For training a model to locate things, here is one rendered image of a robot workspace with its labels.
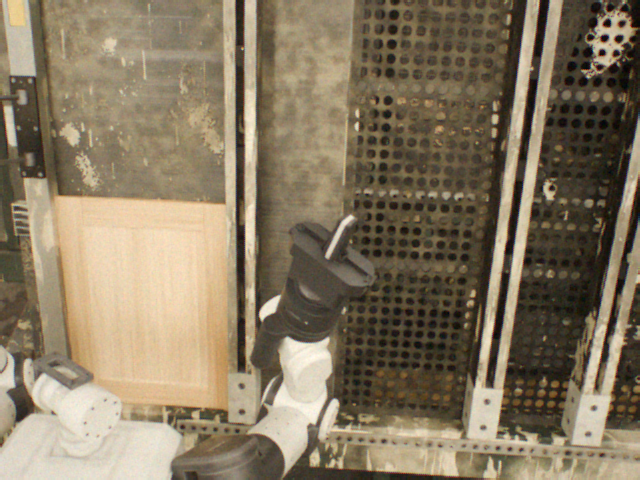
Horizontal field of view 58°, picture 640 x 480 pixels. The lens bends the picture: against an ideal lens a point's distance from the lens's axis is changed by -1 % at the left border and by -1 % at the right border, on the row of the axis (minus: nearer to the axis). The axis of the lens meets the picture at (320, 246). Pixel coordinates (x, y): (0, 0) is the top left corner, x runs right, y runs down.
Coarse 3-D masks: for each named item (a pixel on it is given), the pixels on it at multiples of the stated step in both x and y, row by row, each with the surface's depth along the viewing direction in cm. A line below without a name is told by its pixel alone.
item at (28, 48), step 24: (24, 0) 106; (24, 48) 108; (24, 72) 110; (48, 120) 115; (48, 144) 116; (48, 168) 117; (48, 192) 117; (48, 216) 119; (48, 240) 120; (48, 264) 122; (48, 288) 124; (48, 312) 126; (48, 336) 128
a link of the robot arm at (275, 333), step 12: (276, 300) 88; (264, 312) 88; (276, 312) 82; (264, 324) 80; (276, 324) 81; (288, 324) 79; (264, 336) 80; (276, 336) 80; (288, 336) 81; (300, 336) 80; (312, 336) 80; (324, 336) 81; (264, 348) 82; (276, 348) 83; (288, 348) 83; (300, 348) 83; (252, 360) 86; (264, 360) 84; (288, 360) 84
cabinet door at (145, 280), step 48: (96, 240) 122; (144, 240) 122; (192, 240) 121; (96, 288) 126; (144, 288) 125; (192, 288) 124; (96, 336) 129; (144, 336) 129; (192, 336) 128; (144, 384) 132; (192, 384) 132
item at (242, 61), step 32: (224, 0) 101; (256, 0) 101; (224, 32) 103; (256, 32) 103; (224, 64) 104; (256, 64) 104; (224, 96) 106; (256, 96) 106; (256, 128) 108; (256, 160) 110; (256, 192) 112; (256, 224) 115; (256, 256) 117; (256, 288) 119; (256, 320) 121; (256, 384) 126; (256, 416) 128
